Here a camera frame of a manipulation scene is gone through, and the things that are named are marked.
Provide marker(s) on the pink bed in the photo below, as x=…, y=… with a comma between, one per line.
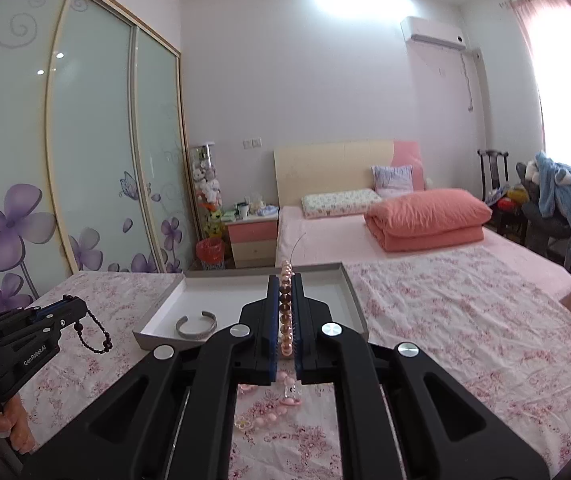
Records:
x=325, y=240

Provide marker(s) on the red trash bin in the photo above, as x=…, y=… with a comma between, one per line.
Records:
x=209, y=251

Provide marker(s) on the white wall socket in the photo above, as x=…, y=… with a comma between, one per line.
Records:
x=252, y=142

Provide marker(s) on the beige and pink headboard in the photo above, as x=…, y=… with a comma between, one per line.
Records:
x=325, y=170

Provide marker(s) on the grey office chair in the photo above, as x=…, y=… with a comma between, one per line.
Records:
x=545, y=225

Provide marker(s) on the dark wooden chair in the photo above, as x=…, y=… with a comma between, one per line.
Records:
x=493, y=170

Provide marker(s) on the person's left hand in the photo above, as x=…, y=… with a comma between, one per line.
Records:
x=15, y=422

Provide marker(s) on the mug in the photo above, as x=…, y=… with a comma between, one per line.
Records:
x=243, y=211

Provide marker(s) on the pink curtain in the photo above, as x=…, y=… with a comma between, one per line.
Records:
x=533, y=25

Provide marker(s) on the silver cuff bangle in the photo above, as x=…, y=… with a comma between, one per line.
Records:
x=195, y=332

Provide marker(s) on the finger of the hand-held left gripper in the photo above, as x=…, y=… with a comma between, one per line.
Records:
x=68, y=315
x=48, y=305

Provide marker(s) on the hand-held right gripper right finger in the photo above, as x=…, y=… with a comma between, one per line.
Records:
x=299, y=330

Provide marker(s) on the yellow and red toys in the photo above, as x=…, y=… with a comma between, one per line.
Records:
x=510, y=197

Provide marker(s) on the white air conditioner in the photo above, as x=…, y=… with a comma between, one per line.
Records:
x=430, y=30

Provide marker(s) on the white air conditioner pipe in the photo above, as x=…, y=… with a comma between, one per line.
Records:
x=470, y=85

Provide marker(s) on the sliding wardrobe with purple flowers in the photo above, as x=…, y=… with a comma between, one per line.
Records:
x=95, y=135

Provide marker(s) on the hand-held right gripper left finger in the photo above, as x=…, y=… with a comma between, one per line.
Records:
x=271, y=320

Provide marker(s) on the blue plush garment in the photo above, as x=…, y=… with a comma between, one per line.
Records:
x=565, y=195

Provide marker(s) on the blue cloth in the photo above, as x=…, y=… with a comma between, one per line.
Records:
x=269, y=210

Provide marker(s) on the plush toy display tower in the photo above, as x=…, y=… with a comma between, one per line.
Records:
x=206, y=190

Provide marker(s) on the white shallow tray box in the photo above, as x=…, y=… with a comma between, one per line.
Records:
x=205, y=300

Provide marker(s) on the pink and beige nightstand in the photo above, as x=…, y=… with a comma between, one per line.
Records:
x=250, y=240

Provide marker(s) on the folded pink quilt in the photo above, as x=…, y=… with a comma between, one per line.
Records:
x=425, y=220

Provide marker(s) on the white plush toy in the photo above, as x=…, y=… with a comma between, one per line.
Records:
x=532, y=170

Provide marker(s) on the floral bed sheet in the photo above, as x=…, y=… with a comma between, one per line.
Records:
x=465, y=340

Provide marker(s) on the purple cushion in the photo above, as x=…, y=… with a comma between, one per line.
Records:
x=393, y=180

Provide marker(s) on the floral pillow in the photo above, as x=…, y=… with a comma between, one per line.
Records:
x=338, y=203

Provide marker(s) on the green box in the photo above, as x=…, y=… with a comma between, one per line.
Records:
x=229, y=216

